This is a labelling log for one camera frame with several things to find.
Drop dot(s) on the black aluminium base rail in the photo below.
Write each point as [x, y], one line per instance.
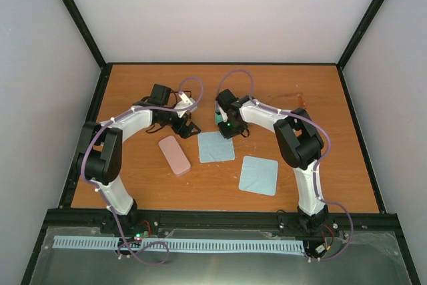
[279, 223]

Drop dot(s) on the light blue cleaning cloth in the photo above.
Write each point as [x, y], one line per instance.
[259, 176]
[213, 147]

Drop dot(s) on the black cage frame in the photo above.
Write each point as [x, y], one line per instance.
[105, 67]

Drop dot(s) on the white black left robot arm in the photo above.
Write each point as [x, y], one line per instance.
[98, 157]

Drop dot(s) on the pink glasses case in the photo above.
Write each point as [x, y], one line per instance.
[174, 156]

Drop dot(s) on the light blue slotted cable duct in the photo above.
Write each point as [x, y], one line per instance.
[294, 247]

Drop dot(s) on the transparent orange sunglasses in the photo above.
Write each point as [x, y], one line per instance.
[290, 101]

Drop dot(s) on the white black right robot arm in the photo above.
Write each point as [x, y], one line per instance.
[299, 142]

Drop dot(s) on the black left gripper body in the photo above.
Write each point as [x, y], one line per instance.
[177, 127]

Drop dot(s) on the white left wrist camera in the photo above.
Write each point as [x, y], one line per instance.
[184, 105]

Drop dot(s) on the grey green glasses case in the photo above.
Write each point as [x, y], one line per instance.
[217, 116]

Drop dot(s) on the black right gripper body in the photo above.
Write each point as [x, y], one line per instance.
[232, 129]

